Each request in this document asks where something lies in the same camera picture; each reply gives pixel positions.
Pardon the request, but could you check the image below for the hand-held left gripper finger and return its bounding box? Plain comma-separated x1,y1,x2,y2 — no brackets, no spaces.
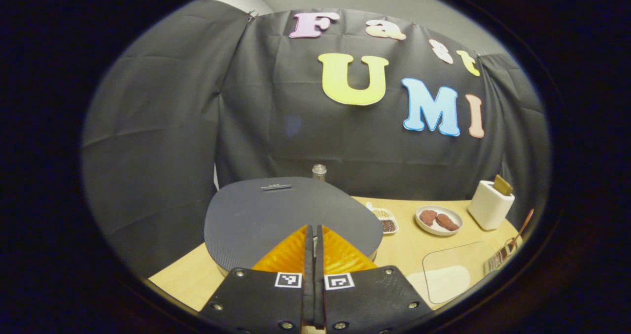
315,225,434,334
197,225,315,334

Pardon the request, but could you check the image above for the dark grey rice cooker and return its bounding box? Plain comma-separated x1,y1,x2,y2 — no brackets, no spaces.
204,176,384,278

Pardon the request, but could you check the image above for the clear chopstick holder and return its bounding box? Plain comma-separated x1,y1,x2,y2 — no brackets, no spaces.
483,238,518,275

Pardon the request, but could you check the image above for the white divided bean dish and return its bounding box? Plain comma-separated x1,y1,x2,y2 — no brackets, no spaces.
366,202,399,235

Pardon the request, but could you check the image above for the clear glass tray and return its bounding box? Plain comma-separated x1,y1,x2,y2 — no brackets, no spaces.
422,241,498,305

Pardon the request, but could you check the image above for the white round plate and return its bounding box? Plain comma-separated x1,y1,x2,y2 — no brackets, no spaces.
415,205,464,237

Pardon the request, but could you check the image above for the white toaster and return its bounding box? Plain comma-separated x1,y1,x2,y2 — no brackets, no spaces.
467,180,515,231

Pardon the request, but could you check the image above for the brown toast slice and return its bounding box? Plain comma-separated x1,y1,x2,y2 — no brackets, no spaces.
493,174,514,197

